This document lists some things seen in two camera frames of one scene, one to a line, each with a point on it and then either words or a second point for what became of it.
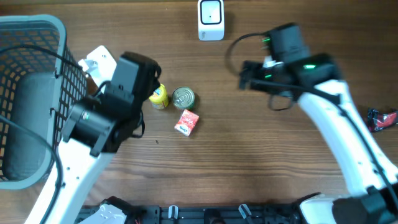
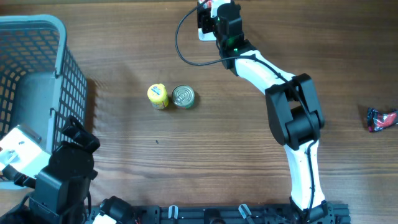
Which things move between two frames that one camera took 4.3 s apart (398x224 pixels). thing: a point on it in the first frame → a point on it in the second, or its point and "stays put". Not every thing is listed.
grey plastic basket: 40,79 stays put
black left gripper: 155,84 → 81,135
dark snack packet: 377,121 stays put
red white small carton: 186,122 → 208,4
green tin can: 183,98 stays put
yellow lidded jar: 159,99 stays put
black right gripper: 257,68 → 204,19
